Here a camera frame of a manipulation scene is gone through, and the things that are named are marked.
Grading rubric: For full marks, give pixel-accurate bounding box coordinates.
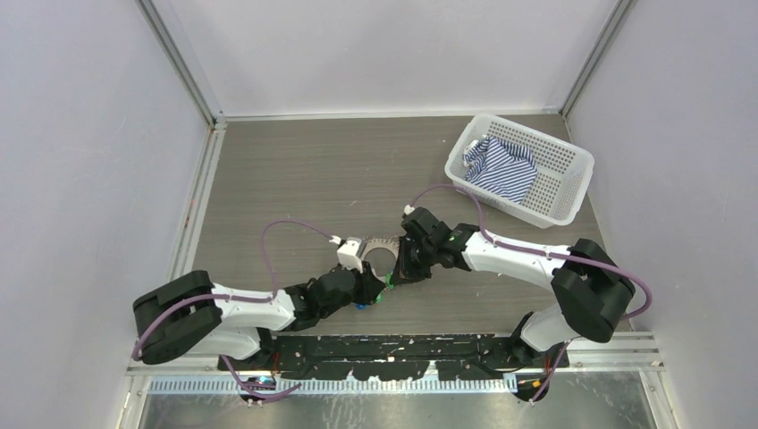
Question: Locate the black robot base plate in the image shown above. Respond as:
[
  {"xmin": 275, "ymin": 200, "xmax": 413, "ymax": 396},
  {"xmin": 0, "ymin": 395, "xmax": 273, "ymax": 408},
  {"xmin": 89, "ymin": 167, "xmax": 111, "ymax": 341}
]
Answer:
[{"xmin": 230, "ymin": 334, "xmax": 568, "ymax": 382}]

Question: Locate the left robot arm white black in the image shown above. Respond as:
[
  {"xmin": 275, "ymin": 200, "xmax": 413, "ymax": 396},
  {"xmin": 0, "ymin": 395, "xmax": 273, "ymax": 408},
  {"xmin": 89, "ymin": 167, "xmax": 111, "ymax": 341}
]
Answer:
[{"xmin": 132, "ymin": 264, "xmax": 386, "ymax": 370}]

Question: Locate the white perforated plastic basket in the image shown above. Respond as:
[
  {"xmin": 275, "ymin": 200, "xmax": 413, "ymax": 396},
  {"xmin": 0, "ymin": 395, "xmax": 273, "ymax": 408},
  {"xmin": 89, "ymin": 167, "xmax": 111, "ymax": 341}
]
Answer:
[{"xmin": 444, "ymin": 114, "xmax": 594, "ymax": 229}]

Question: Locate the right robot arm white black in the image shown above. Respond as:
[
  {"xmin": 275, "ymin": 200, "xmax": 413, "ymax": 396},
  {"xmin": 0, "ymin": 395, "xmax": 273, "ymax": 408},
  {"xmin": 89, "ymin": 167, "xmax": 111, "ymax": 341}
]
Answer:
[{"xmin": 389, "ymin": 207, "xmax": 635, "ymax": 367}]

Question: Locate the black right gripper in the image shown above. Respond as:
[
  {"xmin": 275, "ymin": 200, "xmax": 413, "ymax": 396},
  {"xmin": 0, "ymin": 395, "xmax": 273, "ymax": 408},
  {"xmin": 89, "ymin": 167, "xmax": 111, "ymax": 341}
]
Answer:
[{"xmin": 392, "ymin": 234, "xmax": 438, "ymax": 285}]

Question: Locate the blue white striped cloth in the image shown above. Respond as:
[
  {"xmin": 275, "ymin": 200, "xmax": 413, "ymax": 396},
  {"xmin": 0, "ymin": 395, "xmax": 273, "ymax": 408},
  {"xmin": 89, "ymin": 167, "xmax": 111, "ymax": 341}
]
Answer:
[{"xmin": 461, "ymin": 135, "xmax": 538, "ymax": 204}]

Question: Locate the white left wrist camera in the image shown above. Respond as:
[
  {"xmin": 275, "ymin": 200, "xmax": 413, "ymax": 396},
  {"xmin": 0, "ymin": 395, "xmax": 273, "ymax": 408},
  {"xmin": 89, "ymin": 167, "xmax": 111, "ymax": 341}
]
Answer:
[{"xmin": 336, "ymin": 237, "xmax": 364, "ymax": 273}]

